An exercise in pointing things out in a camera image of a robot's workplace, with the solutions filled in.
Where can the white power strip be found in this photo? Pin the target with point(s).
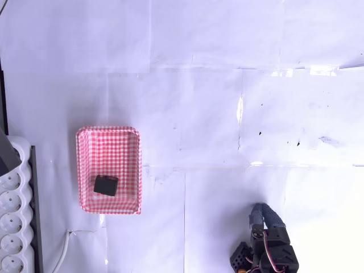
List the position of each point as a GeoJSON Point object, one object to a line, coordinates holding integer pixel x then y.
{"type": "Point", "coordinates": [12, 216]}

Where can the grey box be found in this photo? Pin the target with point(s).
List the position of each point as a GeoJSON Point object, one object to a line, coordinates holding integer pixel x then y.
{"type": "Point", "coordinates": [7, 153]}

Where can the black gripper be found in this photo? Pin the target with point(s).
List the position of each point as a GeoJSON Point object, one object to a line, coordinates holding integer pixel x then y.
{"type": "Point", "coordinates": [263, 214]}

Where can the small black cube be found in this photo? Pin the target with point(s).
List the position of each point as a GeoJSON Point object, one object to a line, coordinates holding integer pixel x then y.
{"type": "Point", "coordinates": [105, 185]}

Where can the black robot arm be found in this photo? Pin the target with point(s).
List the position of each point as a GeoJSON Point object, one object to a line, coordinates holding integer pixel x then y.
{"type": "Point", "coordinates": [281, 258]}

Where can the red checkered tray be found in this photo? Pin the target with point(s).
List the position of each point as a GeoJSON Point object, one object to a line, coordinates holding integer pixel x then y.
{"type": "Point", "coordinates": [109, 148]}

